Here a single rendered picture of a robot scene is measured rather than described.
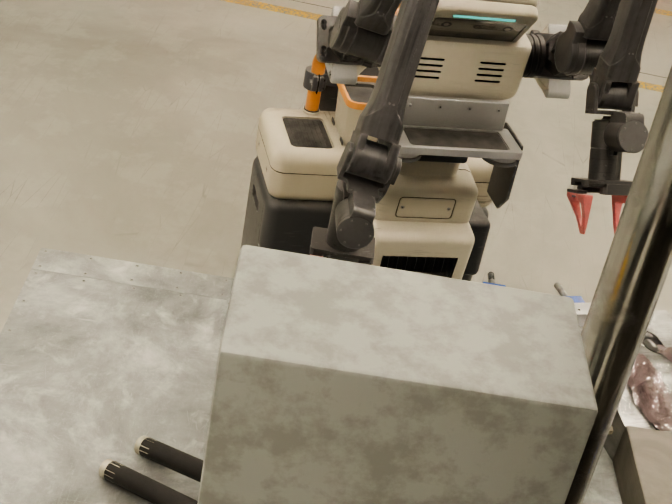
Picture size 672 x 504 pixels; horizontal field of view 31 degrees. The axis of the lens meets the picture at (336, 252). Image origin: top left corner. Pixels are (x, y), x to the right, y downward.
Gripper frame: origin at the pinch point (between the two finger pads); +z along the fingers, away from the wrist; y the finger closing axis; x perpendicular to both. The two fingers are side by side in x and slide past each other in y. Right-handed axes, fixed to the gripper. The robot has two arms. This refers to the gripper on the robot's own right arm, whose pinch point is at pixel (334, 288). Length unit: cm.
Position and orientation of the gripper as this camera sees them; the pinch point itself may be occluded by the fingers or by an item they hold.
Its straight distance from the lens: 195.6
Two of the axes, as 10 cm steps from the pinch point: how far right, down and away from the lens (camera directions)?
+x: 0.5, -5.4, 8.4
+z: -1.7, 8.2, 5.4
